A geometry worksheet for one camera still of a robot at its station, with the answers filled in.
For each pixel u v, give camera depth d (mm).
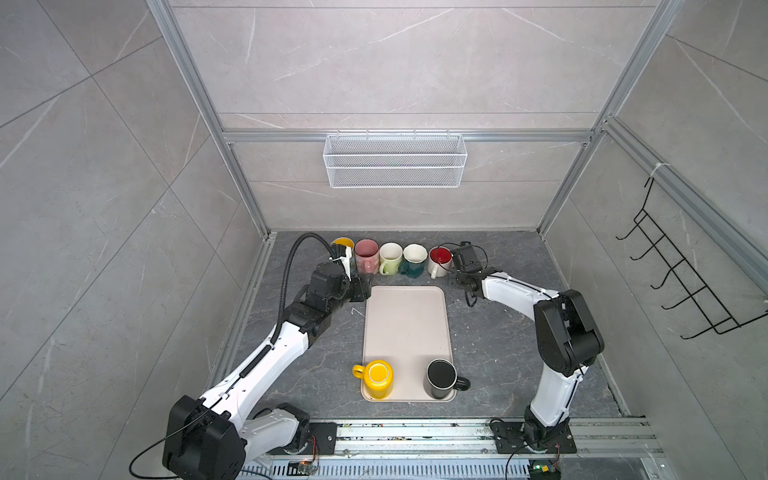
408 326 935
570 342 502
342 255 685
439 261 1068
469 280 724
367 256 984
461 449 730
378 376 746
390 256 1028
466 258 763
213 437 379
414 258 1009
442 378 749
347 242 1028
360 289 686
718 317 603
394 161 1007
